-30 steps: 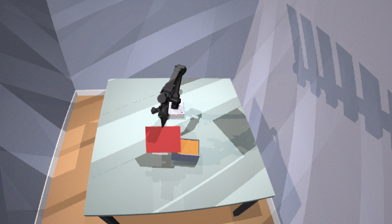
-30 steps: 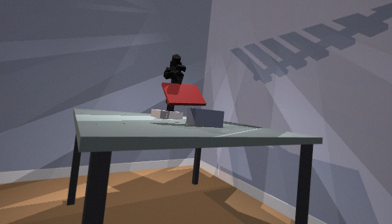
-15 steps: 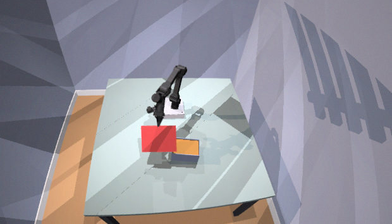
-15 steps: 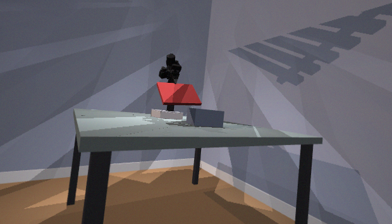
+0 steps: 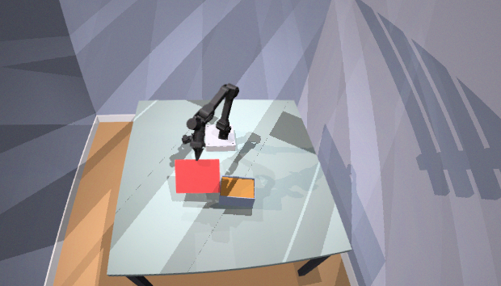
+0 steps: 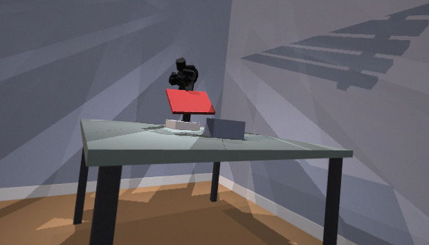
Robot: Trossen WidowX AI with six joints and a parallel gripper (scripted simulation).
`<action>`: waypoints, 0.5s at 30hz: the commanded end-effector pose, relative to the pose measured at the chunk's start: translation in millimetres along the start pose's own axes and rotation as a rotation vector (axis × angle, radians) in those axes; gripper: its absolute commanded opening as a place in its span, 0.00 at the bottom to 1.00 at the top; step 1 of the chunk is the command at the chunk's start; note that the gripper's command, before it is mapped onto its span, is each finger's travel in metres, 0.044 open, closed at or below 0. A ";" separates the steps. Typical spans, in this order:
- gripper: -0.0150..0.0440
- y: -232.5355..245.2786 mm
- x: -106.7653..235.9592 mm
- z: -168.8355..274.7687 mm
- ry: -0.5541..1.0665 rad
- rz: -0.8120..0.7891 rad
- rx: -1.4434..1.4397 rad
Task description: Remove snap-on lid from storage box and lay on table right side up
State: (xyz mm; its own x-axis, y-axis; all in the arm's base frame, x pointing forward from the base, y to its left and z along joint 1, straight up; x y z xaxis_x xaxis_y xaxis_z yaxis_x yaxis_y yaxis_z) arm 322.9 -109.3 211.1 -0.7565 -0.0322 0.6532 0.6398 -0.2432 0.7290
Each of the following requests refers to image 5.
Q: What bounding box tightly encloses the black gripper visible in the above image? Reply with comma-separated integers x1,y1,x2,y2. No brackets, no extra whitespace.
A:
190,131,206,161

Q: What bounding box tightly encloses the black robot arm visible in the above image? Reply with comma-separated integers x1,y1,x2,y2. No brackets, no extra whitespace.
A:
182,84,239,145

